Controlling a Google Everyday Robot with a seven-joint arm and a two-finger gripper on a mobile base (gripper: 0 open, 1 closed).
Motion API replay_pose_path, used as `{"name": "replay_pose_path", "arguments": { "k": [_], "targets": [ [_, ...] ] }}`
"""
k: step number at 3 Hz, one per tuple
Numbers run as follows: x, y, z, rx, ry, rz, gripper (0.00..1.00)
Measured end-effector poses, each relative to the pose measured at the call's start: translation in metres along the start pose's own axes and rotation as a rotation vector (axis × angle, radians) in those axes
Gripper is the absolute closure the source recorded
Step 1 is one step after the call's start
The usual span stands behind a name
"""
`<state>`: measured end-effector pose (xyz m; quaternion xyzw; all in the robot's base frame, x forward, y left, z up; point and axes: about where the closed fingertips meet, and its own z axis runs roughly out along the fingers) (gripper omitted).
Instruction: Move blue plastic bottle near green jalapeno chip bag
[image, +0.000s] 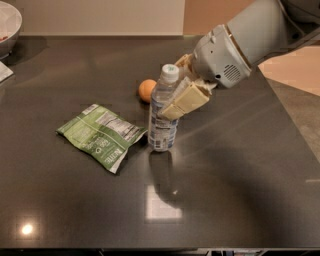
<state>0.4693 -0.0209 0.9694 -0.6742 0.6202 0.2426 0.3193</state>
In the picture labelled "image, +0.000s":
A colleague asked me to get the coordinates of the green jalapeno chip bag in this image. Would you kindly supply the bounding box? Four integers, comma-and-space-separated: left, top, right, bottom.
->
56, 104, 147, 174

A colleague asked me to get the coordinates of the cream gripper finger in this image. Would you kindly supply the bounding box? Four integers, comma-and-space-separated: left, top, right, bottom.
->
175, 54, 199, 80
159, 81, 211, 121

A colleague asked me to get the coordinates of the orange fruit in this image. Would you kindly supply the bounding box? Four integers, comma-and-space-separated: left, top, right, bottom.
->
138, 79, 156, 103

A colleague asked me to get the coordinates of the white paper sheet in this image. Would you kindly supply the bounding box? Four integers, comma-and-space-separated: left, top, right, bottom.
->
0, 61, 14, 82

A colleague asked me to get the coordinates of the white bowl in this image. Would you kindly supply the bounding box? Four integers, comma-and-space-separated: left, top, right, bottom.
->
0, 1, 23, 59

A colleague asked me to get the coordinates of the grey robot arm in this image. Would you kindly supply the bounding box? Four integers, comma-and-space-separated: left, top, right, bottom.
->
159, 0, 320, 120

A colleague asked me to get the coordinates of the clear plastic water bottle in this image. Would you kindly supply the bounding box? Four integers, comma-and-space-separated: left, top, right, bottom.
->
148, 64, 179, 152

